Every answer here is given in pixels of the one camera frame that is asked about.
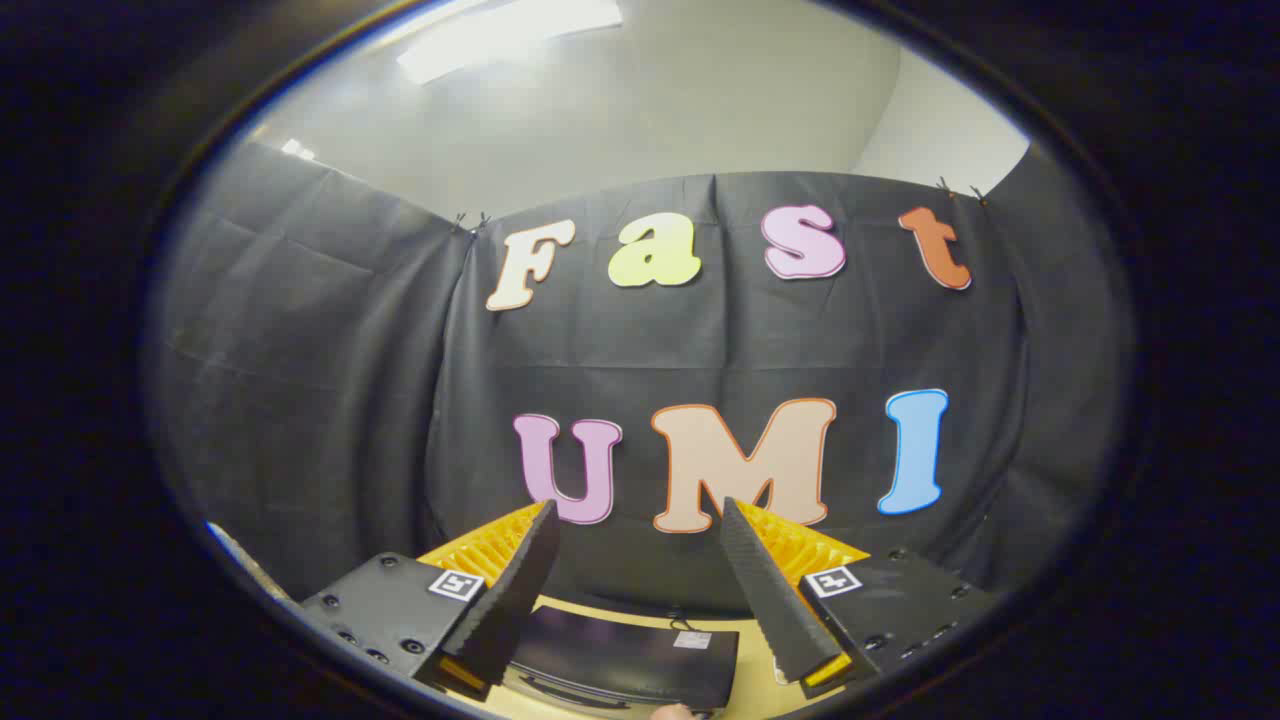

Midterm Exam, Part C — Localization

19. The black backdrop cloth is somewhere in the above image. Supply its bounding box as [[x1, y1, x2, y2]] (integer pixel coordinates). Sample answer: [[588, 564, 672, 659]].
[[145, 140, 1136, 623]]

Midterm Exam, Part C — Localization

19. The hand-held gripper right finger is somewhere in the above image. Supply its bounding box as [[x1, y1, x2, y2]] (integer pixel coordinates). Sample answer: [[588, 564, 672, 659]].
[[720, 496, 1003, 700]]

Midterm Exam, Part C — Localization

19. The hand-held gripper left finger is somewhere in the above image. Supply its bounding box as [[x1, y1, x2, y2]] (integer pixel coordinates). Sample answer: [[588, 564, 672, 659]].
[[298, 499, 562, 702]]

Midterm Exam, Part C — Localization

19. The black toaster oven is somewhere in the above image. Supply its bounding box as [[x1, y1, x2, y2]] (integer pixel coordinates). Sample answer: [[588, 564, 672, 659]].
[[503, 600, 742, 714]]

